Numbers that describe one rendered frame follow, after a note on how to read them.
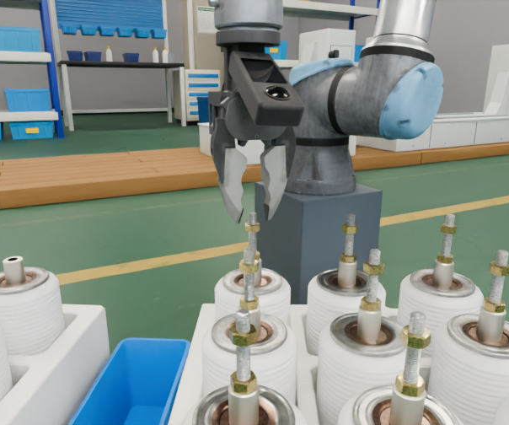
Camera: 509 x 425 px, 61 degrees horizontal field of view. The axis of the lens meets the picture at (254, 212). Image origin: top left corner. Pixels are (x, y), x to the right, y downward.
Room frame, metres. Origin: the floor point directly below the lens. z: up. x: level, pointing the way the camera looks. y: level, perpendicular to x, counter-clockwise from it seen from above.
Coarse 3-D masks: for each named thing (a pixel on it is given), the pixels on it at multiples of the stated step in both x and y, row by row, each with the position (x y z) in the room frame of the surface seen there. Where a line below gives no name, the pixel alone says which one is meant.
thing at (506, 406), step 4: (504, 400) 0.29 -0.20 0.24; (508, 400) 0.29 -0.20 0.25; (500, 404) 0.29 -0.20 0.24; (504, 404) 0.28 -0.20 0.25; (508, 404) 0.28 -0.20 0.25; (500, 408) 0.28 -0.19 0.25; (504, 408) 0.28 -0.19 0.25; (508, 408) 0.28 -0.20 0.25; (496, 412) 0.28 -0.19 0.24; (500, 412) 0.28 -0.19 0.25; (504, 412) 0.27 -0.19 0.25; (508, 412) 0.27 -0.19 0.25; (496, 416) 0.28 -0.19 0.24; (500, 416) 0.27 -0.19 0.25; (504, 416) 0.27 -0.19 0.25; (508, 416) 0.27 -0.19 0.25; (496, 420) 0.27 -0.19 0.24; (500, 420) 0.27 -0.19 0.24; (504, 420) 0.27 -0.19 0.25; (508, 420) 0.27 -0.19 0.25; (496, 424) 0.27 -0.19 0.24; (500, 424) 0.27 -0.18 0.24; (504, 424) 0.26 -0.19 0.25; (508, 424) 0.26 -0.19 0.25
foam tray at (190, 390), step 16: (208, 304) 0.57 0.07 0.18; (304, 304) 0.57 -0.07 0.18; (208, 320) 0.53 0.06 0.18; (304, 320) 0.55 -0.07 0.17; (304, 336) 0.49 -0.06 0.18; (192, 352) 0.45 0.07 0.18; (304, 352) 0.45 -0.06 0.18; (192, 368) 0.42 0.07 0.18; (304, 368) 0.42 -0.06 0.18; (192, 384) 0.40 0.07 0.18; (304, 384) 0.40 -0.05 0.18; (176, 400) 0.37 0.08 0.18; (192, 400) 0.37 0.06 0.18; (304, 400) 0.37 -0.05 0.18; (176, 416) 0.35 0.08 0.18; (304, 416) 0.35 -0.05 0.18
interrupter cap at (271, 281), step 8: (232, 272) 0.52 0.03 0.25; (240, 272) 0.52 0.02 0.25; (264, 272) 0.52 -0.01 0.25; (272, 272) 0.52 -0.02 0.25; (224, 280) 0.50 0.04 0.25; (232, 280) 0.50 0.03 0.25; (240, 280) 0.50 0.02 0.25; (264, 280) 0.50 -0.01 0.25; (272, 280) 0.50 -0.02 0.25; (280, 280) 0.50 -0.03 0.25; (232, 288) 0.47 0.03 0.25; (240, 288) 0.47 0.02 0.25; (256, 288) 0.47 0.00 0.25; (264, 288) 0.47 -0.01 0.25; (272, 288) 0.47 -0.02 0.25
